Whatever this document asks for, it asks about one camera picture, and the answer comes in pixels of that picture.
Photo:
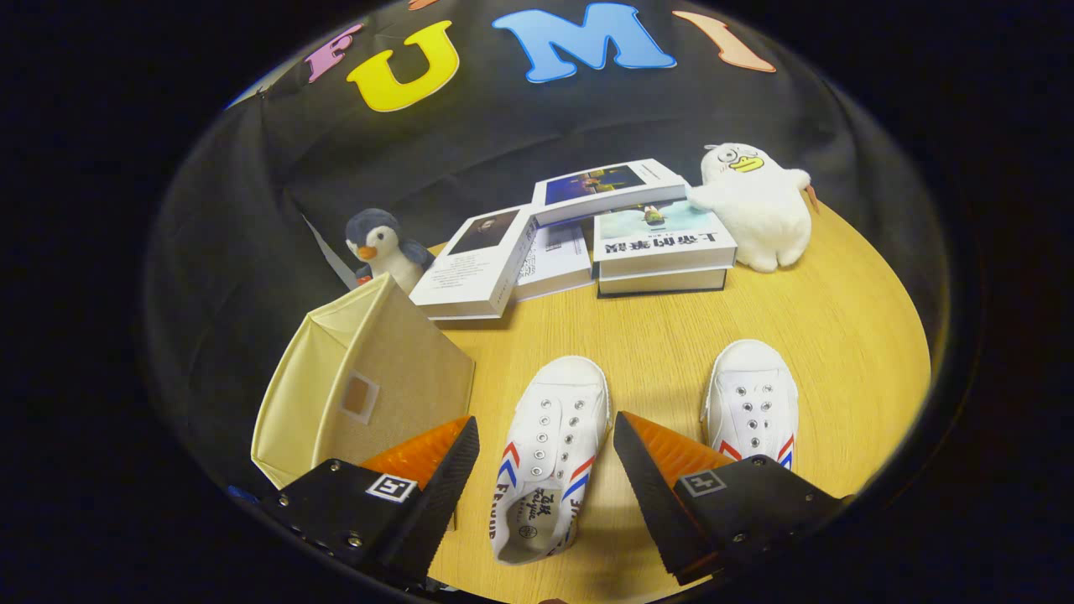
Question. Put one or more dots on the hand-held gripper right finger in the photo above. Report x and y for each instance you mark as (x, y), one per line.
(654, 503)

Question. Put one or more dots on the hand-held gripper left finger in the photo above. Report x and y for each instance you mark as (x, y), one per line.
(436, 503)

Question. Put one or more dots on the white canvas shoe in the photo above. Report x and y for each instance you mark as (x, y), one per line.
(545, 428)
(751, 394)

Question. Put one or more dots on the beige fabric storage box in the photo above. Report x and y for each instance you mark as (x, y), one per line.
(403, 361)

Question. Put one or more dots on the thick dark-edged book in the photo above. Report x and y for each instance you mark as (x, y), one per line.
(663, 283)

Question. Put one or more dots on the portrait cover white book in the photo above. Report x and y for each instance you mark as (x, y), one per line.
(470, 268)

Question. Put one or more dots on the grey penguin plush toy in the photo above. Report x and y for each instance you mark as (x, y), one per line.
(386, 247)

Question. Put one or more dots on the pale blue cover book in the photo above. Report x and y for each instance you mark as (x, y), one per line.
(654, 239)

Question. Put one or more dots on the white text cover book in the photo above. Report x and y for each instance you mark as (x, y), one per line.
(558, 256)

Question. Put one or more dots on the white duck plush toy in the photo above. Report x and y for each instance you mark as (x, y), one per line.
(755, 210)

